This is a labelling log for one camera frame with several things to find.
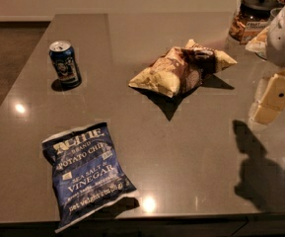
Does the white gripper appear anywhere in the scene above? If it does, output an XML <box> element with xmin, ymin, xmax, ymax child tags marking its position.
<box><xmin>246</xmin><ymin>6</ymin><xmax>285</xmax><ymax>125</ymax></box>

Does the brown chip bag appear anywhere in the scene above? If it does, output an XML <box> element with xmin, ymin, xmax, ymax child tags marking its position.
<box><xmin>128</xmin><ymin>39</ymin><xmax>237</xmax><ymax>98</ymax></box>

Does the blue potato chip bag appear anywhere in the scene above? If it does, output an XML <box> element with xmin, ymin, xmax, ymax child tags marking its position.
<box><xmin>42</xmin><ymin>122</ymin><xmax>137</xmax><ymax>232</ymax></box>

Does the glass jar with black lid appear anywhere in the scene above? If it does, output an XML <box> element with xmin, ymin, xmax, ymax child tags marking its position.
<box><xmin>229</xmin><ymin>0</ymin><xmax>281</xmax><ymax>44</ymax></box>

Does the clear plastic cup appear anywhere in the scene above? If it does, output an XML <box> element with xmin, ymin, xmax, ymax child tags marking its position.
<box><xmin>269</xmin><ymin>8</ymin><xmax>282</xmax><ymax>21</ymax></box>

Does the blue soda can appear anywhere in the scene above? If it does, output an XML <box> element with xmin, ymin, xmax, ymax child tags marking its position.
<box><xmin>49</xmin><ymin>40</ymin><xmax>82</xmax><ymax>88</ymax></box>

